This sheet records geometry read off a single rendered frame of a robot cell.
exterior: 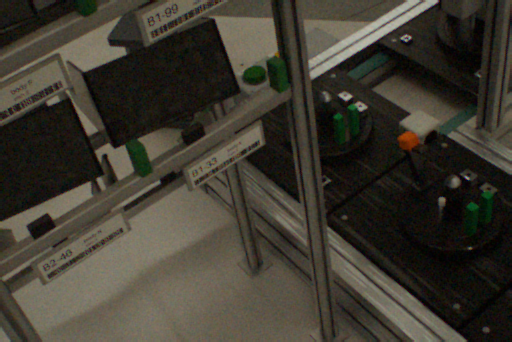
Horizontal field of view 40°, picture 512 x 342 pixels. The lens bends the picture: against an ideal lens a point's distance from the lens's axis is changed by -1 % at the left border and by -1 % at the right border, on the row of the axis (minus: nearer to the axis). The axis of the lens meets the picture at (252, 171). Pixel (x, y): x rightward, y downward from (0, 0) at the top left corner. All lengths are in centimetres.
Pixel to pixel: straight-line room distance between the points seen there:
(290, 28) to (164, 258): 60
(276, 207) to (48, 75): 58
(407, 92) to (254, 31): 43
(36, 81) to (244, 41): 105
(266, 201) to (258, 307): 15
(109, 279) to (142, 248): 7
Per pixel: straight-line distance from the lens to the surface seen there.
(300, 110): 68
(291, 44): 64
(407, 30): 132
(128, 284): 113
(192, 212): 119
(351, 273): 95
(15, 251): 60
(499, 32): 102
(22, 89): 51
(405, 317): 91
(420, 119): 110
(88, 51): 164
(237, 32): 157
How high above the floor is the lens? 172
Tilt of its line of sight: 45 degrees down
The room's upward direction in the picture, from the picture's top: 12 degrees counter-clockwise
